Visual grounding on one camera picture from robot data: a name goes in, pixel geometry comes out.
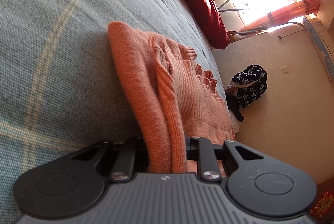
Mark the tied pink-orange curtain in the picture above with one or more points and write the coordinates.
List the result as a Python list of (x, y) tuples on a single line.
[(287, 11)]

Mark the wall outlet plate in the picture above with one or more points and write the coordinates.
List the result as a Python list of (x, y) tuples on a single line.
[(285, 69)]

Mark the red paper decoration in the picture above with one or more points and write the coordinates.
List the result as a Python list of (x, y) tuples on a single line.
[(323, 204)]

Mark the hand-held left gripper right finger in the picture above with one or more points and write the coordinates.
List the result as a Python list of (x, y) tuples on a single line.
[(206, 156)]

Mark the white wall air conditioner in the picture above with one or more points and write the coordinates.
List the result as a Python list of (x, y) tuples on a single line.
[(321, 38)]

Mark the navy star-printed cloth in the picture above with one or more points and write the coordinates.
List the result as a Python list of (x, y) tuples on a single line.
[(250, 83)]

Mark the orange knitted sweater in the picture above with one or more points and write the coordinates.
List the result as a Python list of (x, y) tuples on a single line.
[(146, 77)]

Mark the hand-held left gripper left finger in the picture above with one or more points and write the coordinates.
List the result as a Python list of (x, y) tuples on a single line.
[(127, 153)]

